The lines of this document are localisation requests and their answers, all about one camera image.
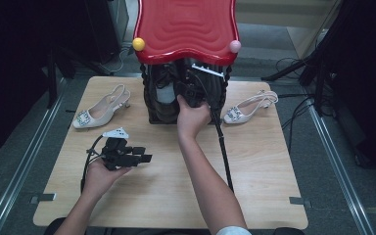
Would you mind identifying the metal floor rail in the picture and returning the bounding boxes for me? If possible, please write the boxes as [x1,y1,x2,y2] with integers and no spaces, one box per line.
[302,86,376,235]
[0,77,70,235]

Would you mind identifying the red and black shoe rack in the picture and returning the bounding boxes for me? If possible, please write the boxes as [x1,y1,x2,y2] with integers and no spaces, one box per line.
[131,0,243,125]

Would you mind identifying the left hand-held gripper cable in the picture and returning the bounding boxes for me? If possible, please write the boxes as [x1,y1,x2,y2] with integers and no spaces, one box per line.
[79,135,107,194]

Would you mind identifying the person's left hand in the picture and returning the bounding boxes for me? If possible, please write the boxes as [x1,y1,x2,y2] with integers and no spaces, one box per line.
[81,158,132,201]

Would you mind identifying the white heeled shoe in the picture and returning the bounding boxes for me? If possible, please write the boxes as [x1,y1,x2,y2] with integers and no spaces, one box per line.
[223,89,279,125]
[71,83,132,129]

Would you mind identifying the person's white sleeve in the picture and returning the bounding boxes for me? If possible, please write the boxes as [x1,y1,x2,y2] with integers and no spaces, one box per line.
[215,225,253,235]

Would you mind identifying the black tripod stand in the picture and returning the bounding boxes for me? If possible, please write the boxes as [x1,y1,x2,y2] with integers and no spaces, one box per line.
[260,0,337,116]

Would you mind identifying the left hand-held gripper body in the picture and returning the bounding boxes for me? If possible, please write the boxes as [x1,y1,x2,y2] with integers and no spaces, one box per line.
[101,126,135,171]

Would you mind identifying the grey table clip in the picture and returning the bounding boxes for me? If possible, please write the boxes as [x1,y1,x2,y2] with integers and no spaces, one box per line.
[28,193,57,205]
[288,196,312,209]

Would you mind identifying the dark curtain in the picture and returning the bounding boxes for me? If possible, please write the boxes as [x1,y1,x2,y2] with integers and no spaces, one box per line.
[0,0,53,161]
[322,0,376,177]

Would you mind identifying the white floor cable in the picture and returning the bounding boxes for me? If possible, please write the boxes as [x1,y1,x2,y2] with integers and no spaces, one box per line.
[101,45,130,74]

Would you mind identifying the black metal stand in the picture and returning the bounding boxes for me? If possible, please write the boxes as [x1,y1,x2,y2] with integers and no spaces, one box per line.
[45,45,76,111]

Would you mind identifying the hand-held gripper cable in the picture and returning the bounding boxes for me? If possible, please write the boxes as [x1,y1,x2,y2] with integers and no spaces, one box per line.
[195,72,235,193]
[79,135,107,194]

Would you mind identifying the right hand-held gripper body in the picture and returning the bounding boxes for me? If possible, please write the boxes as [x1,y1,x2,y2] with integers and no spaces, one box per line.
[175,63,225,110]

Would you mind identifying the dark cabinet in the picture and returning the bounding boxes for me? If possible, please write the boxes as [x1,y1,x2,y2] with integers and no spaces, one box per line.
[84,0,130,65]

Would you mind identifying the person's right hand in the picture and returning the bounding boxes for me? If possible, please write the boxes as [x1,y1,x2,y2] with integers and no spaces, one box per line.
[175,95,212,140]

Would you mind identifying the right hand-held gripper cable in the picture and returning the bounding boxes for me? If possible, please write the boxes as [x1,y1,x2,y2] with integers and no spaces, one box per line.
[195,72,235,193]

